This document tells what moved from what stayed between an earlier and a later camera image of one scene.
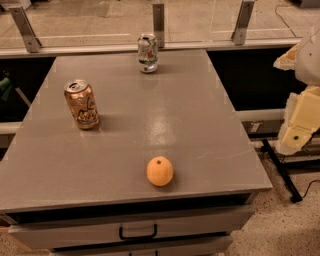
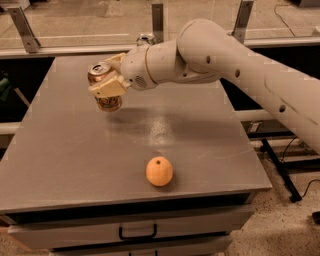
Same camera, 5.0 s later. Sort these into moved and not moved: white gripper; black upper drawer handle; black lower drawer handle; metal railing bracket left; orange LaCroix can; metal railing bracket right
Moved: white gripper; orange LaCroix can
Not moved: metal railing bracket right; black lower drawer handle; black upper drawer handle; metal railing bracket left
